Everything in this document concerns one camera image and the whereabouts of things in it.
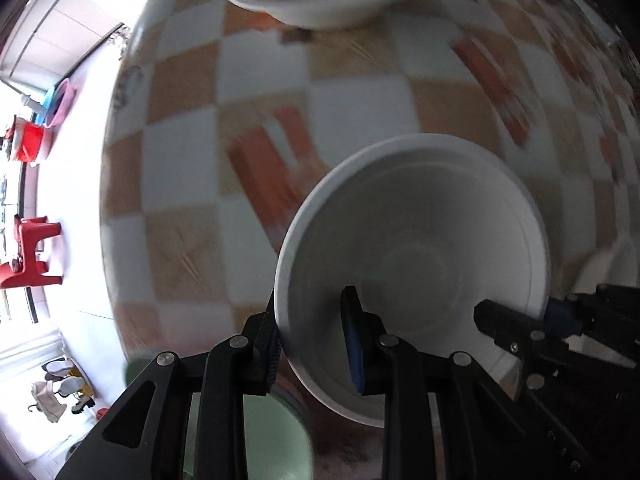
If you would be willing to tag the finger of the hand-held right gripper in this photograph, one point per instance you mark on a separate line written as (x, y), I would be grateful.
(562, 316)
(505, 325)

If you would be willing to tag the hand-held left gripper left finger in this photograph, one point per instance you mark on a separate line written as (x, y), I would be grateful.
(269, 355)

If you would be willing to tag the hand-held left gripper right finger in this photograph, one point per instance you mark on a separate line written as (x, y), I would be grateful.
(351, 340)

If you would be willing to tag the green plate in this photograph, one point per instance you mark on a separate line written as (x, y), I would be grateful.
(270, 440)

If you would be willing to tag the slippers on floor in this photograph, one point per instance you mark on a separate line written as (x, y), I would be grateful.
(67, 385)

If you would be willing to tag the checkered tablecloth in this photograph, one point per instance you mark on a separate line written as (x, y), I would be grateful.
(200, 160)

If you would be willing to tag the beige cloth bag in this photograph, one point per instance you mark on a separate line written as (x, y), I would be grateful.
(50, 400)

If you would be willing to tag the red plastic stool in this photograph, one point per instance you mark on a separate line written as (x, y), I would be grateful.
(31, 255)

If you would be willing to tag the red plastic bucket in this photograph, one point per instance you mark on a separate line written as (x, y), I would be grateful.
(31, 141)

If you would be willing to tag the pink plastic basin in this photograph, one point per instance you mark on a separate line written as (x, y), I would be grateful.
(62, 102)

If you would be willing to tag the blue plastic basin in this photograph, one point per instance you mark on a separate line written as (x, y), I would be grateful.
(49, 102)

